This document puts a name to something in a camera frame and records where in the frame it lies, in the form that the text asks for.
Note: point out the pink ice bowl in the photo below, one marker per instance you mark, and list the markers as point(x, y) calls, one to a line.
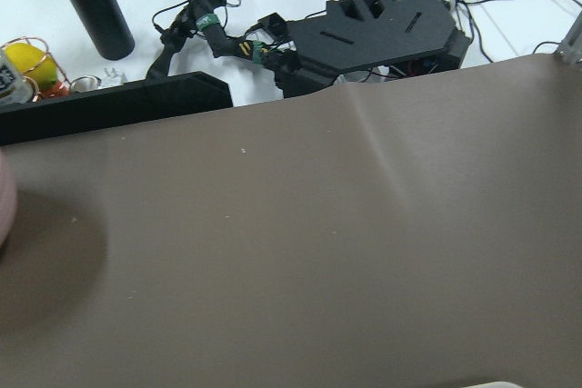
point(8, 199)

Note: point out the black bar block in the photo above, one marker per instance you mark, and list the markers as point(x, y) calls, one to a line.
point(131, 103)

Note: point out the yellow lemon in basket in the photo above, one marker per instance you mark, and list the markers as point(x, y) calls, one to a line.
point(32, 62)

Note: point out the black water bottle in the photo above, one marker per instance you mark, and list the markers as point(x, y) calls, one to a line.
point(106, 26)

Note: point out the beige rabbit tray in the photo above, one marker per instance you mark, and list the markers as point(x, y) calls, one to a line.
point(493, 384)

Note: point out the black printed bracket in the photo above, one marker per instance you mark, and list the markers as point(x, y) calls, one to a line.
point(418, 36)

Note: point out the aluminium frame post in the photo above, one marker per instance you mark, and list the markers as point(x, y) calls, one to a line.
point(569, 50)

